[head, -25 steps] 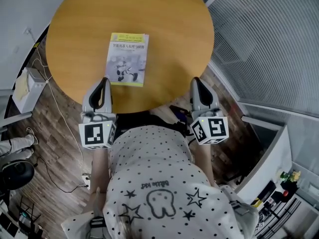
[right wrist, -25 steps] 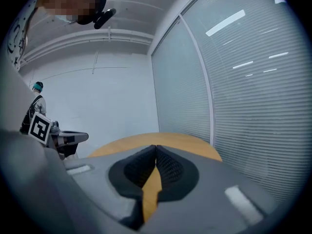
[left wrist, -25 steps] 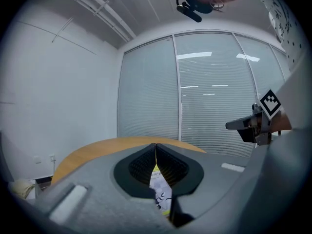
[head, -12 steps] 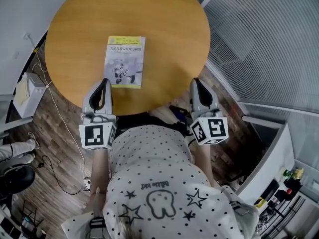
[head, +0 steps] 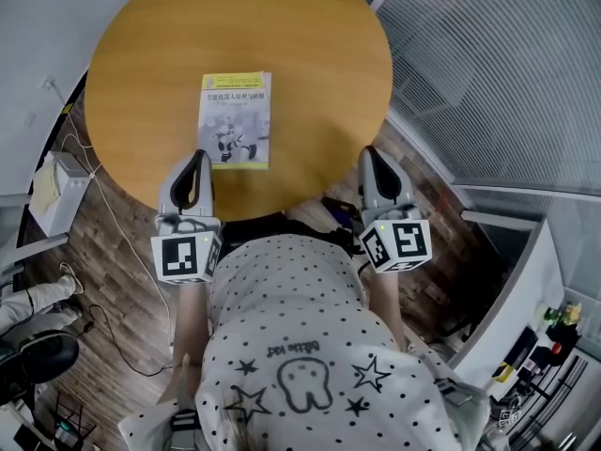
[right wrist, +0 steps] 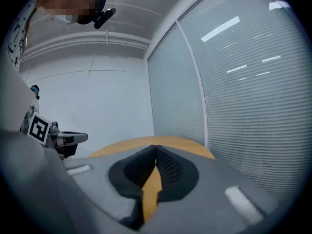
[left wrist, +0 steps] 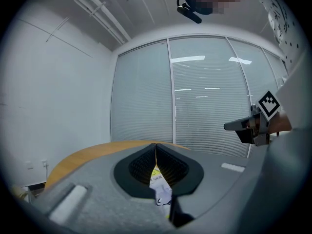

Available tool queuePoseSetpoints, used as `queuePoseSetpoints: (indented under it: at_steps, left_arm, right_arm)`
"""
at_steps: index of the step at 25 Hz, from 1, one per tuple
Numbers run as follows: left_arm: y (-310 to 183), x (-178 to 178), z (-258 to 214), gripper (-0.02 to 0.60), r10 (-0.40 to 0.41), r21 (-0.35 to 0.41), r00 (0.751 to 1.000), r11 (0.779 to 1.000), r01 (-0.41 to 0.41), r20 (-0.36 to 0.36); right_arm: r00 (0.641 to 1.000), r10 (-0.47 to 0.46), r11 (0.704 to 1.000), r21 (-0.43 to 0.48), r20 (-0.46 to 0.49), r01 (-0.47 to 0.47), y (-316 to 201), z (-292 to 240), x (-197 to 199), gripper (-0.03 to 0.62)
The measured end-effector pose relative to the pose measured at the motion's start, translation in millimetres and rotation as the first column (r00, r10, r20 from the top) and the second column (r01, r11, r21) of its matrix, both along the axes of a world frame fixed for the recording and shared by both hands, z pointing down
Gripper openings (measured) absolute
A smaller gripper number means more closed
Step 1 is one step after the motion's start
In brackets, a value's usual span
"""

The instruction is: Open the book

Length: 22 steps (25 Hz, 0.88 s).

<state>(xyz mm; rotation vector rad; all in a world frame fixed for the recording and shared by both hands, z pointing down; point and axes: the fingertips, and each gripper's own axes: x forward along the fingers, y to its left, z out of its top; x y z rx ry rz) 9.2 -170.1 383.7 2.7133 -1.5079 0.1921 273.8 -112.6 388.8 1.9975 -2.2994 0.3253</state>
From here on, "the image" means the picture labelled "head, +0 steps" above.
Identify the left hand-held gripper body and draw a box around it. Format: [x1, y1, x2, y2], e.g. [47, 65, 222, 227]
[150, 206, 223, 286]

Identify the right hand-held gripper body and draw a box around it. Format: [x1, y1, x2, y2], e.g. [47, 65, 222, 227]
[358, 201, 434, 275]

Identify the white and yellow book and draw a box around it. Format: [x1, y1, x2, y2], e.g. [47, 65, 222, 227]
[196, 70, 274, 171]

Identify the person's right forearm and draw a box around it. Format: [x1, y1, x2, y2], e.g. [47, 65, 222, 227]
[364, 269, 408, 352]

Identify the person's left forearm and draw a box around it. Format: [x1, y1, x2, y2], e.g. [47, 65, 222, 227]
[157, 279, 213, 406]

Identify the white bin with liner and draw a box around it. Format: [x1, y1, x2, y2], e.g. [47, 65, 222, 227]
[26, 149, 94, 238]

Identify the white cabinet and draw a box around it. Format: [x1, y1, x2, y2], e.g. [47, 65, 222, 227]
[449, 217, 565, 394]

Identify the white dotted t-shirt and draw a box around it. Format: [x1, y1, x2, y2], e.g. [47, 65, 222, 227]
[116, 232, 492, 451]

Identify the black office chair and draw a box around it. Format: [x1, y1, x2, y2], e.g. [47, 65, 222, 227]
[0, 328, 82, 407]

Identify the yellow flowered potted plant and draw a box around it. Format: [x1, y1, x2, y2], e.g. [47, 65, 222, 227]
[543, 300, 584, 329]

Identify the white floor cable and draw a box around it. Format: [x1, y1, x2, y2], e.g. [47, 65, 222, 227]
[43, 77, 173, 348]

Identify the black floor cable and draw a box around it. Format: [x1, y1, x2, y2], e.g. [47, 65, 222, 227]
[79, 302, 176, 378]

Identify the grey shoulder strap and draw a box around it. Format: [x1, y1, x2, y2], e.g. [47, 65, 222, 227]
[430, 376, 476, 409]

